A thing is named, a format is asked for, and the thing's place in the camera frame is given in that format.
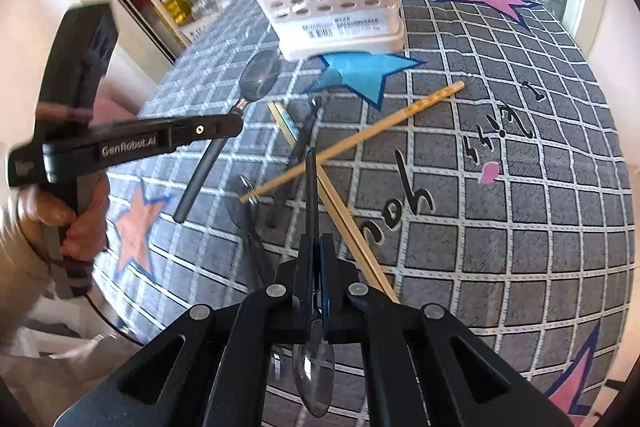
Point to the plain wooden chopstick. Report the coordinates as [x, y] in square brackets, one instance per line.
[350, 252]

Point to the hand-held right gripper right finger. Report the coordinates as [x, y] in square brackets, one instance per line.
[330, 277]

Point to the blue-patterned chopstick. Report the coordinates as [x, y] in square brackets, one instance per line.
[286, 121]

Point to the yellow bottle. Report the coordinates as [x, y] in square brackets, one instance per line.
[177, 9]

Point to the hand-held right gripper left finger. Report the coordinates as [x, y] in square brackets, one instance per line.
[304, 277]

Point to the grey checked star tablecloth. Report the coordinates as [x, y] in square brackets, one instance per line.
[500, 257]

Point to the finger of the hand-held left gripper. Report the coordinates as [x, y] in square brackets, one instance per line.
[210, 129]

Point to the person's left hand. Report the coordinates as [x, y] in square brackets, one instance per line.
[90, 232]

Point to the speckled wooden chopstick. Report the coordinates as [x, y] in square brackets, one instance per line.
[380, 127]

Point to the person's left forearm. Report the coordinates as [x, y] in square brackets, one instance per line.
[20, 277]

